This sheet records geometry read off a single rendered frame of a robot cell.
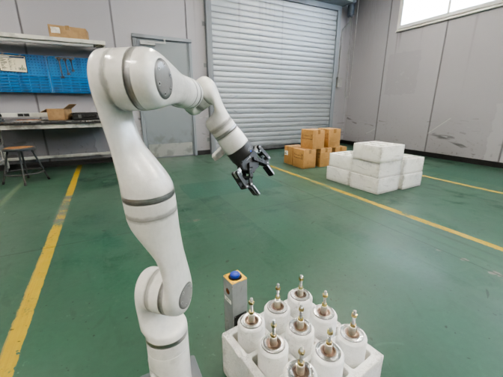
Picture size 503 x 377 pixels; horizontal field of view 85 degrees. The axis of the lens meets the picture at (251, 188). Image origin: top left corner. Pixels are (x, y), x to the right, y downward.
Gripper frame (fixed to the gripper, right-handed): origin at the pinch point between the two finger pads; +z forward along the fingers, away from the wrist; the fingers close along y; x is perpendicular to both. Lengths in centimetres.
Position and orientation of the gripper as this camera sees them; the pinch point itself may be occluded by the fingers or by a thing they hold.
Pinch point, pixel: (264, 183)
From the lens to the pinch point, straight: 84.5
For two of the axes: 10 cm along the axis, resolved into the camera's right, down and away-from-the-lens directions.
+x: -6.6, 1.4, 7.4
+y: 4.9, -6.6, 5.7
